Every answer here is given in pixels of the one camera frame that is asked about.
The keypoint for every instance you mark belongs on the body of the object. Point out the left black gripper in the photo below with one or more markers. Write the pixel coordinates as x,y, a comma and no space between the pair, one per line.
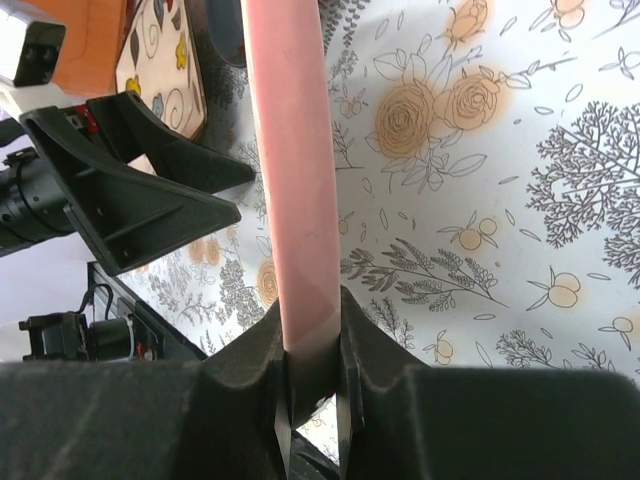
134,192

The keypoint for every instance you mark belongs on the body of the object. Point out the cream rectangular floral plate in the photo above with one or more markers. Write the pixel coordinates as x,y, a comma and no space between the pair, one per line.
159,63

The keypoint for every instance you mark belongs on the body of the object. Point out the black round plate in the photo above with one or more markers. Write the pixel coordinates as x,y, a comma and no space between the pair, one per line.
225,26

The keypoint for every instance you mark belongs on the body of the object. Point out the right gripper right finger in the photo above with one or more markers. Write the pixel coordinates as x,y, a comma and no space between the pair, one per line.
399,418

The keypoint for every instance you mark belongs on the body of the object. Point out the floral table mat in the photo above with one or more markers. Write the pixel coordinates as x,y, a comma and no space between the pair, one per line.
487,162

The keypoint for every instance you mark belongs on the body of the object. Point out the pink and cream plate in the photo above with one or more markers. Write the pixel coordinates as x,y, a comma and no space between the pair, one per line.
286,68

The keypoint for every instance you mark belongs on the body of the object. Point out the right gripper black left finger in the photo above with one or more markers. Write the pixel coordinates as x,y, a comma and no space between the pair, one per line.
222,418

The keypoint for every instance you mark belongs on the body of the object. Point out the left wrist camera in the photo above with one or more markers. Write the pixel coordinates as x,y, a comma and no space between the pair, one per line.
31,41

